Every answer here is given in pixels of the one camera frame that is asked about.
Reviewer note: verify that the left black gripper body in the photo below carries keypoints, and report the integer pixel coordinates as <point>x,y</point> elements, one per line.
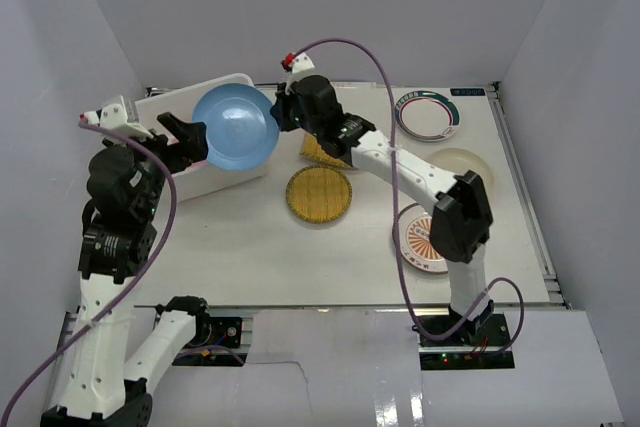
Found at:
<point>163,151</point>

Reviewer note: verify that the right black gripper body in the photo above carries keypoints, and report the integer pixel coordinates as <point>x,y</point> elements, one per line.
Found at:
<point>300,120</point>

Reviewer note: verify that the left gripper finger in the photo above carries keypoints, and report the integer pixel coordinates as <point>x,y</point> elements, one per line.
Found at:
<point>197,143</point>
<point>179,129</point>

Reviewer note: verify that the scoop-shaped woven bamboo tray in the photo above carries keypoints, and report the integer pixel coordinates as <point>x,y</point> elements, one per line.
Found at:
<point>311,150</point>

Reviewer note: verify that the blue plastic plate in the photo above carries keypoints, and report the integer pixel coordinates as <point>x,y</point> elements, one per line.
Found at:
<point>241,133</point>

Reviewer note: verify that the round woven bamboo tray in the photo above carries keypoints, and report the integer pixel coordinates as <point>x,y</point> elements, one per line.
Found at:
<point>318,194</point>

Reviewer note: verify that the pink plastic plate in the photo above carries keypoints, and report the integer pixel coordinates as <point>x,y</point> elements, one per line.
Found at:
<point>178,158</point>

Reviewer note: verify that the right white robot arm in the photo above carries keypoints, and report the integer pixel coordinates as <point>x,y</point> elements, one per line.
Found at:
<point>457,204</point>

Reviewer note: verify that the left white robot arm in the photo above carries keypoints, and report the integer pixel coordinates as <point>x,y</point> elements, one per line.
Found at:
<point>126,224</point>

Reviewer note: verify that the white plastic bin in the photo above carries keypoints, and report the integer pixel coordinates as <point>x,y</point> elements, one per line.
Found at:
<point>201,178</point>

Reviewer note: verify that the white plate with teal rim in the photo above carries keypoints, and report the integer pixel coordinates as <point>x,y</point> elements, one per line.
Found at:
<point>427,116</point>

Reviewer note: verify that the blue label sticker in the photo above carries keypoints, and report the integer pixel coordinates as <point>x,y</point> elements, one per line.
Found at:
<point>467,92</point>

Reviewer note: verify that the cream plain plate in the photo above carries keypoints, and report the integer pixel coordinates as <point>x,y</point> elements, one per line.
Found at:
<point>459,161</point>

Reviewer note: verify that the white plate orange sunburst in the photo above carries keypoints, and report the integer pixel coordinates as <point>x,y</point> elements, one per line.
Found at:
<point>414,225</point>

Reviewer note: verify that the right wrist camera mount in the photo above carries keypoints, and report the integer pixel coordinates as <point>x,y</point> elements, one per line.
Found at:
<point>297,66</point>

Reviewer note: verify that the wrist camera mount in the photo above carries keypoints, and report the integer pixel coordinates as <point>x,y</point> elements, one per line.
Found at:
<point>297,66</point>
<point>118,114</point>

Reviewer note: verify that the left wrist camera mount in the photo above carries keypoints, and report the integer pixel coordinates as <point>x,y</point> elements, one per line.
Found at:
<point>118,114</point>

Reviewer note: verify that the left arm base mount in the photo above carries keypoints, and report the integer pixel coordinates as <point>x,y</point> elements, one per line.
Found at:
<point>219,345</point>

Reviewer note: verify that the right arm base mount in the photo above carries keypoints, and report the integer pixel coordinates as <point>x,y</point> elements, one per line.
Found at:
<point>461,352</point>

